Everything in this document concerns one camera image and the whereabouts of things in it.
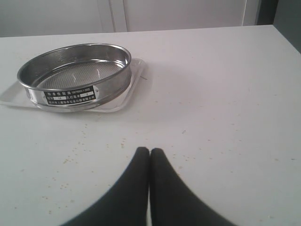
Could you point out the white cabinet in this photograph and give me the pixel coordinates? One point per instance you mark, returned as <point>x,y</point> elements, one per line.
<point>52,17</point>

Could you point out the white plastic tray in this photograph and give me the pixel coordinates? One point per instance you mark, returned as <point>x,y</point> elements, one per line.
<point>15,95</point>

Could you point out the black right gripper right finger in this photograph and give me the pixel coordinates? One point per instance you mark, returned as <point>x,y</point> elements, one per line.
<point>172,203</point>

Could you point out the round stainless steel sieve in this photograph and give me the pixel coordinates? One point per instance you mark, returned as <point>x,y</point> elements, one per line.
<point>76,78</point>

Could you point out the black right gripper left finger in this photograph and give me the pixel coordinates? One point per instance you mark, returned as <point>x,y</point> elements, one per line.
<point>126,202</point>

